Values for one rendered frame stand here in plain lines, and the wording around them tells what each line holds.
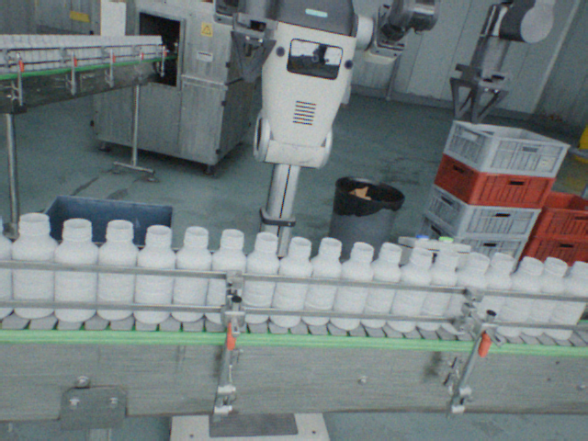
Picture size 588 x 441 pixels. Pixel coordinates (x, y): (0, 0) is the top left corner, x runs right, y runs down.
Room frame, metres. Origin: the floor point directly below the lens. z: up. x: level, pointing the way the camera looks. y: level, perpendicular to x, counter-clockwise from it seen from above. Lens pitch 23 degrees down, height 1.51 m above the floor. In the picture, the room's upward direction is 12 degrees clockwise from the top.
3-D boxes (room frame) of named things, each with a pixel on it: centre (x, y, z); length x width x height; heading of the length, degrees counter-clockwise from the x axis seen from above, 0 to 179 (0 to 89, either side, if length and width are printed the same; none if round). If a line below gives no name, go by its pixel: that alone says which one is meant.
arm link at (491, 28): (0.95, -0.30, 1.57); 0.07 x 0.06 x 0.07; 16
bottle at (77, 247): (0.62, 0.32, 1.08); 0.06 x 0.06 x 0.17
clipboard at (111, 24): (4.24, 1.86, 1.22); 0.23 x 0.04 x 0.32; 87
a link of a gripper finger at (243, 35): (0.80, 0.12, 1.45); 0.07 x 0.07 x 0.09; 15
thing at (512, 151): (3.09, -1.27, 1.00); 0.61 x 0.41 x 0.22; 113
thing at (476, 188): (3.09, -1.28, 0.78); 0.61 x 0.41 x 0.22; 112
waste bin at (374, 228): (2.81, -0.45, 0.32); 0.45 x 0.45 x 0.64
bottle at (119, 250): (0.64, 0.26, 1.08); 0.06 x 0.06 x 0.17
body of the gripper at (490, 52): (0.96, -0.30, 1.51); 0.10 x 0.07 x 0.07; 15
